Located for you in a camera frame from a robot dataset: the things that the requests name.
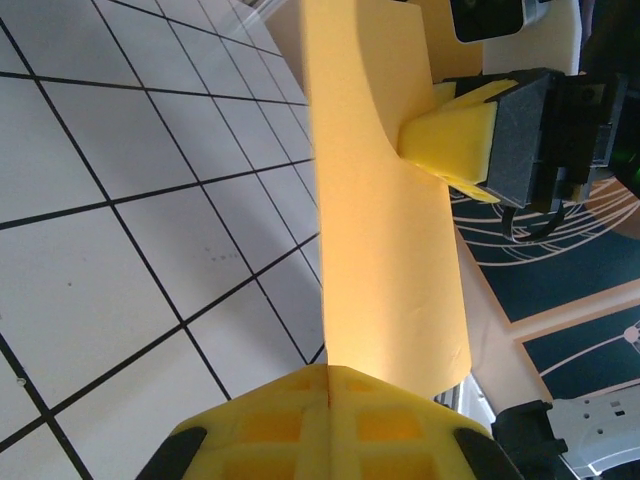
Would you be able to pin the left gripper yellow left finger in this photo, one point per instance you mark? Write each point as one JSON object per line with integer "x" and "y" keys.
{"x": 260, "y": 440}

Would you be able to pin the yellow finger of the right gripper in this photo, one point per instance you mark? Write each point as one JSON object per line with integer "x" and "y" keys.
{"x": 475, "y": 92}
{"x": 450, "y": 140}

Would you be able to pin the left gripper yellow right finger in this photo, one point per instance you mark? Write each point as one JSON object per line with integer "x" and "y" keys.
{"x": 400, "y": 440}

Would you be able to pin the orange paper sheet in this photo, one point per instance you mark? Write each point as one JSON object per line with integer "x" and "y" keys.
{"x": 380, "y": 250}

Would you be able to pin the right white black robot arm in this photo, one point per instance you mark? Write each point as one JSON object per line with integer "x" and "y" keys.
{"x": 595, "y": 432}

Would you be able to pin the white grid mat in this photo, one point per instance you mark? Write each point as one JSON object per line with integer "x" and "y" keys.
{"x": 100, "y": 200}

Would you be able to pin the aluminium side rail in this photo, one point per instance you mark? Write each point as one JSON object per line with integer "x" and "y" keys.
{"x": 465, "y": 400}

